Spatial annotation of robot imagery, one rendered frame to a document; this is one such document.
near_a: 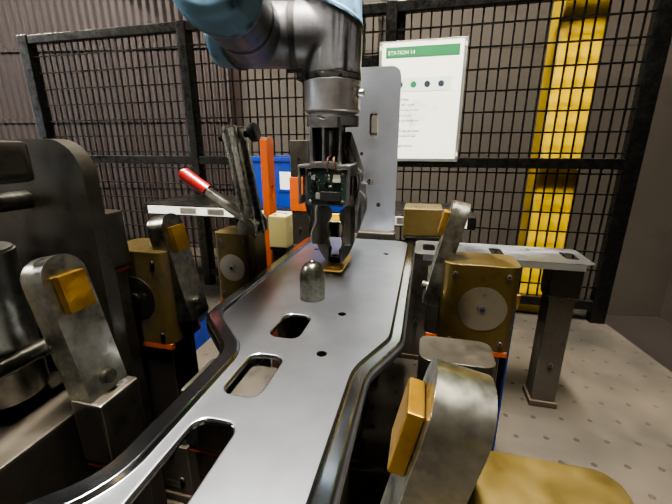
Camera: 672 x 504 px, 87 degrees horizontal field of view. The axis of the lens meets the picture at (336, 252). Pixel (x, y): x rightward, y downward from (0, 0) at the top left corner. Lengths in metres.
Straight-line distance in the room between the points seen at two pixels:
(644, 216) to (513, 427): 2.56
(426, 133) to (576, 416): 0.74
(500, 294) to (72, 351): 0.44
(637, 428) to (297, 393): 0.71
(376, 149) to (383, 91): 0.11
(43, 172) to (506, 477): 0.39
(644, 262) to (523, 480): 3.13
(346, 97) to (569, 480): 0.43
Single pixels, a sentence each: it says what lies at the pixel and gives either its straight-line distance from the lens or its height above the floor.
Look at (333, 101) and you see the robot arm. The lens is 0.49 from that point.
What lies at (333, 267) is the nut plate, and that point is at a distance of 0.55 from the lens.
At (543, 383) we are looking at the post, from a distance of 0.83.
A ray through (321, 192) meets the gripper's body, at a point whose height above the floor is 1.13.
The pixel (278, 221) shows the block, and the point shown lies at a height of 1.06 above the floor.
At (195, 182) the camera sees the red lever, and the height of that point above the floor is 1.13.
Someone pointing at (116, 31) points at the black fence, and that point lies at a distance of 1.49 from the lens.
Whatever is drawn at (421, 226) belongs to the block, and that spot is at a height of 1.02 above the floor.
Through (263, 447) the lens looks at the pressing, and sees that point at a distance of 0.26.
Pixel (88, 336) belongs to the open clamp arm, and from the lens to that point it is 0.35.
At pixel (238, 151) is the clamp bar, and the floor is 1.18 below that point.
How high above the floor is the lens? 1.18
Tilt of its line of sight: 16 degrees down
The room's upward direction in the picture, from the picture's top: straight up
